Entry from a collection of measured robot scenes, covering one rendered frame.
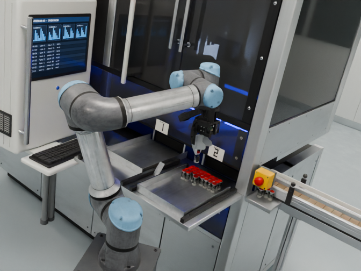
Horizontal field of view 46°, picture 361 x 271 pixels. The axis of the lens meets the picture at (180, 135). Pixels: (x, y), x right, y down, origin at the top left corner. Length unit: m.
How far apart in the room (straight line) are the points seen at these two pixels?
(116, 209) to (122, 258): 0.17
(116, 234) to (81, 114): 0.45
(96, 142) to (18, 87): 0.77
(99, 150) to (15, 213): 1.85
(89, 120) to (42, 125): 1.04
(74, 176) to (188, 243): 0.93
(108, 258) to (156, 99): 0.58
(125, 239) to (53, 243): 1.50
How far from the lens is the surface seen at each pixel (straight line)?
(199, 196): 1.88
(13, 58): 2.07
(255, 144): 1.87
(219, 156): 1.98
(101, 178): 1.49
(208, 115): 1.60
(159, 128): 2.17
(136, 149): 2.20
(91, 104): 1.25
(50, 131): 2.33
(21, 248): 2.91
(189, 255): 2.31
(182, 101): 1.34
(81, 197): 2.82
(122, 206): 1.48
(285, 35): 1.75
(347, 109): 6.56
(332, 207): 1.95
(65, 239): 2.98
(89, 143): 1.40
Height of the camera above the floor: 1.82
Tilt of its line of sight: 23 degrees down
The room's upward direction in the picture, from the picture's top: 11 degrees clockwise
